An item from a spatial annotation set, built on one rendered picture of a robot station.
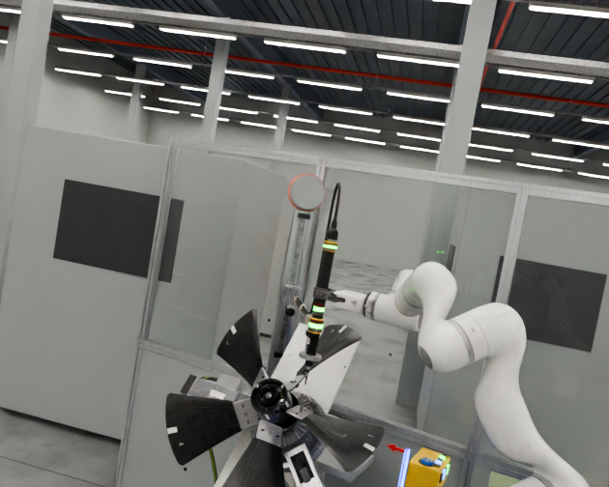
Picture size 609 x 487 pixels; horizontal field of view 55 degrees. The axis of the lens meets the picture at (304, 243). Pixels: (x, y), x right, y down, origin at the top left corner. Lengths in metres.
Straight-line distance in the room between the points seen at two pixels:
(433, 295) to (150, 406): 2.15
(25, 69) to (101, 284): 4.07
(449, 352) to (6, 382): 3.86
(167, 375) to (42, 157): 1.99
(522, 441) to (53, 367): 3.61
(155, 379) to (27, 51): 5.34
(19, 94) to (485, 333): 6.94
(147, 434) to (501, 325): 2.30
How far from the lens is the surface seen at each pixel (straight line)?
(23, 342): 4.57
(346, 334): 1.95
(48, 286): 4.40
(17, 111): 7.70
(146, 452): 3.27
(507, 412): 1.30
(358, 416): 2.60
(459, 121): 6.12
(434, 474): 2.02
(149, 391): 3.18
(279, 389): 1.87
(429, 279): 1.32
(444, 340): 1.23
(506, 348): 1.29
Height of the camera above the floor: 1.81
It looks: 3 degrees down
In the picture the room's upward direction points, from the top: 10 degrees clockwise
